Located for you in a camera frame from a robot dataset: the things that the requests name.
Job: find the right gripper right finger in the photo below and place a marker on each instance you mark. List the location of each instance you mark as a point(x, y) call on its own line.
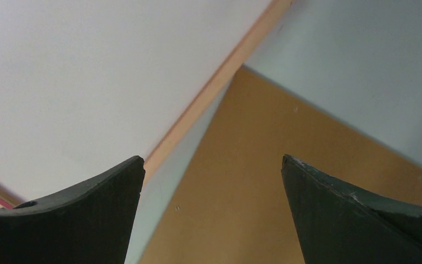
point(338, 222)

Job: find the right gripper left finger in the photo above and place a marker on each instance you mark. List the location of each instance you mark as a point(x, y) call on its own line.
point(89, 222)

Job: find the brown backing board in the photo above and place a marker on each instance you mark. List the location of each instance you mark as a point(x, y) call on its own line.
point(231, 206)

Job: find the orange wooden picture frame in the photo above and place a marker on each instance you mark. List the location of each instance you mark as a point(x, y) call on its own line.
point(201, 102)

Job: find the building and sky photo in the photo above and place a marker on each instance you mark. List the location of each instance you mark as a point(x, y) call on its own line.
point(85, 85)

